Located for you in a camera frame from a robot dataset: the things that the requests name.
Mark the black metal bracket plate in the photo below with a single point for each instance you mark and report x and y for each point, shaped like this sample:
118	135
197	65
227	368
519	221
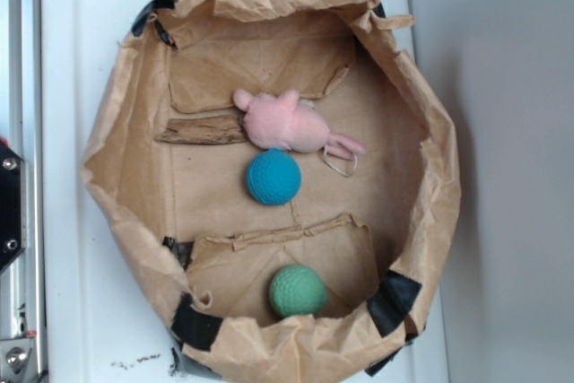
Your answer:
12	239

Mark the white plastic tray board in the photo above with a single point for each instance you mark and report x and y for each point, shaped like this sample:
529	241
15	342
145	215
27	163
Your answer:
100	326

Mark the brown wood bark piece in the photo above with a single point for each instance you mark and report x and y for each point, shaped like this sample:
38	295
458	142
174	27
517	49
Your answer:
217	130

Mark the pink plush bunny toy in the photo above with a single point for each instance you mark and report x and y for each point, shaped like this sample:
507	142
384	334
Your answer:
289	123

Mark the blue dimpled ball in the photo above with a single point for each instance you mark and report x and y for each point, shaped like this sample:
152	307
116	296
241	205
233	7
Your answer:
273	178

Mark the green dimpled ball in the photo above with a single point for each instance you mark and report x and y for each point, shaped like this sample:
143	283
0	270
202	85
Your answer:
297	290

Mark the aluminium frame rail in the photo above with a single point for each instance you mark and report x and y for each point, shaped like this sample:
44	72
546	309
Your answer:
24	356

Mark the brown paper bag bin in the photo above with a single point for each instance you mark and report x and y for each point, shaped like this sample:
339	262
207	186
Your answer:
204	252

